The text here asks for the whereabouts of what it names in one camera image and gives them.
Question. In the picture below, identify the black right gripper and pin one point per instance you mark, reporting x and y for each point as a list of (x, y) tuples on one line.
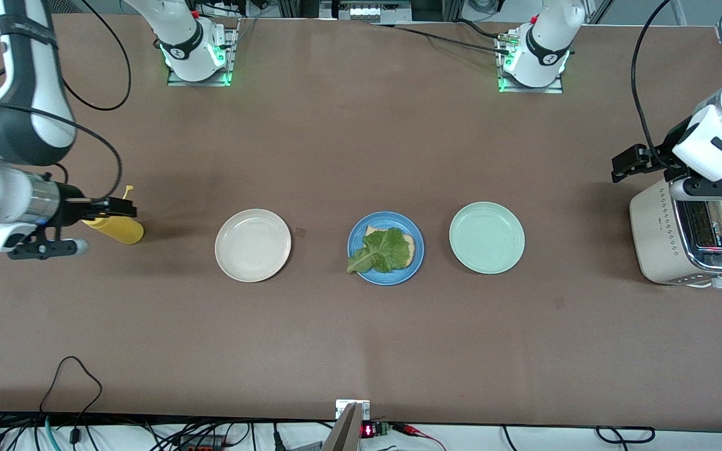
[(71, 210)]

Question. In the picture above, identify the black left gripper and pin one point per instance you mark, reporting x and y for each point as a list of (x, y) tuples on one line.
[(673, 150)]

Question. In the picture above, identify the yellow mustard squeeze bottle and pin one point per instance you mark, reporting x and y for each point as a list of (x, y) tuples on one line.
[(123, 232)]

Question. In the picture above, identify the green lettuce leaf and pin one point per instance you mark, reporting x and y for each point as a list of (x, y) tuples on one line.
[(383, 250)]

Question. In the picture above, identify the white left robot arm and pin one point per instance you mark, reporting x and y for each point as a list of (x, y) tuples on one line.
[(546, 37)]

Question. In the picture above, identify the beige round plate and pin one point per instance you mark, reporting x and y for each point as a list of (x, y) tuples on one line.
[(252, 245)]

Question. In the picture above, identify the mint green round plate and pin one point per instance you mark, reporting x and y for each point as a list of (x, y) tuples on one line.
[(486, 238)]

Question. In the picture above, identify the blue round plate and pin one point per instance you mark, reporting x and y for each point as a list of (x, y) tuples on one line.
[(356, 238)]

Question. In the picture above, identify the cream chrome toaster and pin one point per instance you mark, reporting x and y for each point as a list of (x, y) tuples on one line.
[(652, 250)]

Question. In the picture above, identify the small red LED board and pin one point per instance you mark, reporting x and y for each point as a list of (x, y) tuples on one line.
[(368, 431)]

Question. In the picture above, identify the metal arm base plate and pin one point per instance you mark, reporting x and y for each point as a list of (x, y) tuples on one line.
[(198, 83), (530, 90)]

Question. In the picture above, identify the grey metal camera mount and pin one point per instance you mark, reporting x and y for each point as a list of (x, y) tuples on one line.
[(348, 432)]

